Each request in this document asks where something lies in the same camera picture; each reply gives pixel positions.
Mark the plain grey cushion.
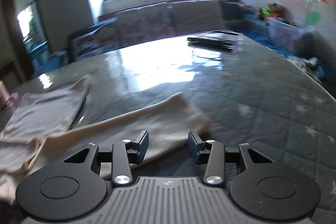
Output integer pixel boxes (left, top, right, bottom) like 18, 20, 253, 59
171, 0, 226, 35

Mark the plush toy pile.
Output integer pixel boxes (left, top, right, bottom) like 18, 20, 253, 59
258, 2, 287, 20

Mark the middle butterfly print cushion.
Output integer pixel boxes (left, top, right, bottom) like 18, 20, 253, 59
117, 2, 175, 47

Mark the left butterfly print cushion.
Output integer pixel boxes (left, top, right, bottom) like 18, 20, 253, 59
71, 23, 120, 61

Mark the black remote control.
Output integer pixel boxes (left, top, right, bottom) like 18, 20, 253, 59
187, 33, 236, 51

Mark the clear plastic storage box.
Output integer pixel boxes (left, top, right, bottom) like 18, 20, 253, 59
268, 18, 313, 55

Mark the dark blue sofa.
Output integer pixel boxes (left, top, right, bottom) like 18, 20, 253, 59
67, 0, 289, 62

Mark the pink cartoon water bottle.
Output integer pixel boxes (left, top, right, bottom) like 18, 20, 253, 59
0, 81, 10, 110

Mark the butterfly print cushion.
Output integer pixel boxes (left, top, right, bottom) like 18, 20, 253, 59
71, 23, 120, 61
117, 2, 175, 47

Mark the cream knit sweater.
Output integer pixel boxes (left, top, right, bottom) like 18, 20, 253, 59
1, 76, 210, 204

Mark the blue plastic drawer unit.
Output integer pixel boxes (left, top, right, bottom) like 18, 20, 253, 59
25, 41, 50, 71

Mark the grey quilted star tablecloth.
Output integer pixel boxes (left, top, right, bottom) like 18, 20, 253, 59
0, 31, 336, 224

